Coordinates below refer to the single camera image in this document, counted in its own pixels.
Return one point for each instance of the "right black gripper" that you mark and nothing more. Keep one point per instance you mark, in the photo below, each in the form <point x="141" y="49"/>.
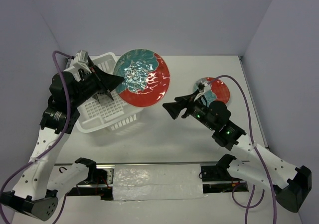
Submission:
<point x="187" y="101"/>

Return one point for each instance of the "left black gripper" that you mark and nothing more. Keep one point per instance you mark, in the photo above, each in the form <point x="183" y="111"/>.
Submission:
<point x="108" y="81"/>

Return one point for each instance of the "small red teal floral plate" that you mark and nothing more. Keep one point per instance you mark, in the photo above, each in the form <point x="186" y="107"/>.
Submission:
<point x="218" y="92"/>

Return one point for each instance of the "large red teal floral plate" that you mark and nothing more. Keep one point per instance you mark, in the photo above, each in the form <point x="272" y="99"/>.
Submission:
<point x="146" y="77"/>

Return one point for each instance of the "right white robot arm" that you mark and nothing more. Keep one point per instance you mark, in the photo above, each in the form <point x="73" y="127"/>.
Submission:
<point x="244" y="159"/>

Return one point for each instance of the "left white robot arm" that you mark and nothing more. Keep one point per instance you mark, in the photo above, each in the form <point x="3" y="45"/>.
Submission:
<point x="35" y="195"/>

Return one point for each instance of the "white foam front board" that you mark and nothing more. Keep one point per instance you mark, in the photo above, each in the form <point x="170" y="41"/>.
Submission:
<point x="215" y="208"/>

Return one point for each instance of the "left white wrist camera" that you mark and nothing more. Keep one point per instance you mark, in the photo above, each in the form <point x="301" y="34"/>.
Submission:
<point x="80" y="60"/>

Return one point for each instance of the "metal base rail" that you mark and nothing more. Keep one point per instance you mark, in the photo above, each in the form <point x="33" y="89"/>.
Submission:
<point x="157" y="182"/>

